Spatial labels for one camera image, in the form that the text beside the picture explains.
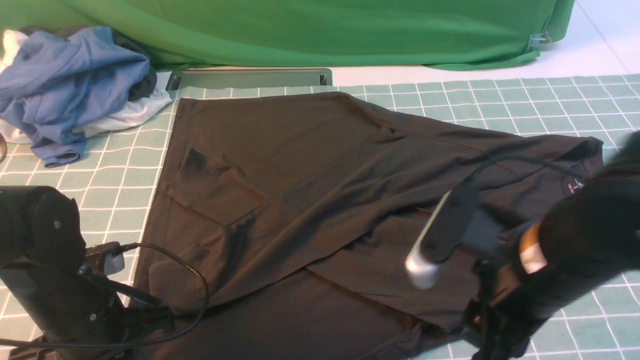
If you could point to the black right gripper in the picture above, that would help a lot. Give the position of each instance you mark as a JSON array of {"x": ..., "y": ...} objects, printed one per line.
[{"x": 500, "y": 321}]

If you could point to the green grid cutting mat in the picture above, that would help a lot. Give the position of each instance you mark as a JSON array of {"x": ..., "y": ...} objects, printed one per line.
[{"x": 114, "y": 184}]

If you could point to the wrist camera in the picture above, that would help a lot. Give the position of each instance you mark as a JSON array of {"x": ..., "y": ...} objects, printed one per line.
[
  {"x": 461, "y": 221},
  {"x": 108, "y": 259}
]

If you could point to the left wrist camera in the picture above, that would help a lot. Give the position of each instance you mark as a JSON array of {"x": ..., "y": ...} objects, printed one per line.
[{"x": 108, "y": 259}]

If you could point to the green backdrop cloth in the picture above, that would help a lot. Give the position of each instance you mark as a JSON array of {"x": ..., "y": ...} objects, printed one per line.
[{"x": 452, "y": 35}]

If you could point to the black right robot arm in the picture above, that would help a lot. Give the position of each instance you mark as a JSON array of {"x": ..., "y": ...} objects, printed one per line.
[{"x": 541, "y": 266}]

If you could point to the blue crumpled shirt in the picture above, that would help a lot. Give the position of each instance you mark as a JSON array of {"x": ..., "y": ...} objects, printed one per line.
[{"x": 56, "y": 85}]

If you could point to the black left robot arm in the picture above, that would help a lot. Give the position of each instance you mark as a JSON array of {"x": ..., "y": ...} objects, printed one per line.
[{"x": 64, "y": 285}]

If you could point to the dark gray long-sleeve top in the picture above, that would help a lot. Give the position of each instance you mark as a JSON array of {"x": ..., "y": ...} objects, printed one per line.
[{"x": 300, "y": 212}]

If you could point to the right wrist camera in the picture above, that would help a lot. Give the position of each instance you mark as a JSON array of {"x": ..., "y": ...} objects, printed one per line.
[{"x": 461, "y": 221}]

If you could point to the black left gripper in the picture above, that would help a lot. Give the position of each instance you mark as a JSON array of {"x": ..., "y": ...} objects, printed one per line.
[{"x": 114, "y": 324}]

